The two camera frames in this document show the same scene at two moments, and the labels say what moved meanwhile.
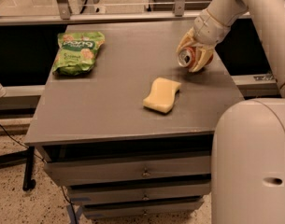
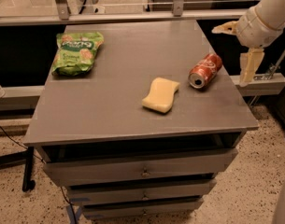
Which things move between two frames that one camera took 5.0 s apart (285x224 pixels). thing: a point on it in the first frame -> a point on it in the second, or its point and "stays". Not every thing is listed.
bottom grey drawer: x=99 y=211 stays
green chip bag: x=78 y=52 stays
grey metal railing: x=63 y=12 stays
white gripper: x=209 y=28 -> x=249 y=28
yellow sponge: x=162 y=95 stays
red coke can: x=187 y=56 -> x=204 y=71
